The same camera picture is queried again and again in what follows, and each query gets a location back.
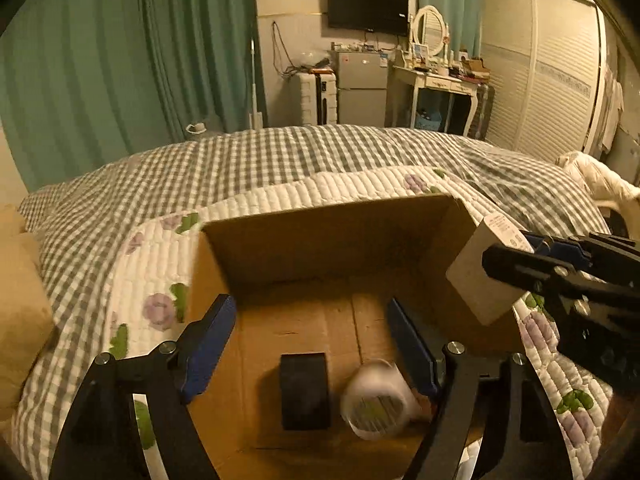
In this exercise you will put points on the white oval vanity mirror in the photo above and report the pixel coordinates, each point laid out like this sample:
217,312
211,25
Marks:
429,27

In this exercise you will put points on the white louvred wardrobe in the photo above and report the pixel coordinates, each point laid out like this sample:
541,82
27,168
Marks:
545,70

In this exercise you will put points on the brown cardboard box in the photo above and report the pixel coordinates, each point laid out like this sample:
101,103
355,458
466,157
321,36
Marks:
310,270

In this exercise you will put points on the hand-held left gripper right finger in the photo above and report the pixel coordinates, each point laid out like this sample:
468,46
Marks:
411,342

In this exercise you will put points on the translucent plastic cup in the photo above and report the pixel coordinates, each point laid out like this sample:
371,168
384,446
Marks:
377,400

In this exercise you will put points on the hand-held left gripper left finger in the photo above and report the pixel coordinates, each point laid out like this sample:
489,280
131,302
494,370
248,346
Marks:
212,342

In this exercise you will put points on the white floral quilt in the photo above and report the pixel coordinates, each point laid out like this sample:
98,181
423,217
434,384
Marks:
160,270

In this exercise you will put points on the black wall television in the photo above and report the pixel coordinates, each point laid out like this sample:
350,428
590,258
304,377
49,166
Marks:
367,7

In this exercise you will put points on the dark suitcase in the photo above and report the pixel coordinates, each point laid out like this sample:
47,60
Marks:
482,110

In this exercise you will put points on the grey checked blanket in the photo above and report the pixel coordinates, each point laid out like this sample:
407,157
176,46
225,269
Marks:
240,160

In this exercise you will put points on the wide green curtain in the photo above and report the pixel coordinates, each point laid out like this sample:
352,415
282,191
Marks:
125,60

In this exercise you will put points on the hanging white clothes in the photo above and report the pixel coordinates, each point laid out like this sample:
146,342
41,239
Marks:
611,105

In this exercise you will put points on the silver small fridge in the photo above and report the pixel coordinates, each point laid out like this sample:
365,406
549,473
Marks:
361,87

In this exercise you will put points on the white puffy garment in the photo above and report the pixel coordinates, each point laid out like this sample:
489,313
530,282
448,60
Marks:
600,175

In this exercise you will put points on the white dressing table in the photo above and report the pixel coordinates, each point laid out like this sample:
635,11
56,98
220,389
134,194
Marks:
430,80

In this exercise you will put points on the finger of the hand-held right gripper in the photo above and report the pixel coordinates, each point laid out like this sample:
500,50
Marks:
530,267
547,246

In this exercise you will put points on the black rectangular box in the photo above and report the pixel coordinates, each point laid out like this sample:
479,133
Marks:
305,392

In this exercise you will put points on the white mop pole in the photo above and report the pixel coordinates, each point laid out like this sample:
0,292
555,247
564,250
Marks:
256,90

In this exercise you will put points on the white suitcase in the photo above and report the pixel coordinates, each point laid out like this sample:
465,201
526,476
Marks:
314,100

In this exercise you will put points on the white rectangular box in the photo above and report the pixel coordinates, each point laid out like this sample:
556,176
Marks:
482,270

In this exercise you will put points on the tan pillow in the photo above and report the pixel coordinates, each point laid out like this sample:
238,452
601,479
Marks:
20,310

